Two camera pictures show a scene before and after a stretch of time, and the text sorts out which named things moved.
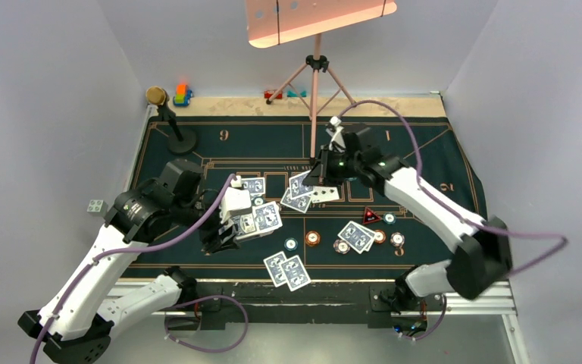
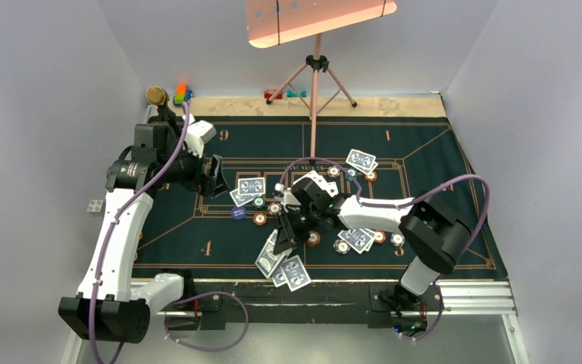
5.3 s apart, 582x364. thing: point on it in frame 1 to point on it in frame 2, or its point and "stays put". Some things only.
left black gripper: x=211 y=236 to x=204 y=184
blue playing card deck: x=258 y=223 to x=268 y=261
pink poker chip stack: x=341 y=246 stays put
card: x=355 y=237 stays put
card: x=371 y=233 stays put
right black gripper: x=320 y=174 to x=286 y=240
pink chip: x=397 y=239 stays put
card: x=295 y=273 stays put
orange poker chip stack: x=313 y=238 stays put
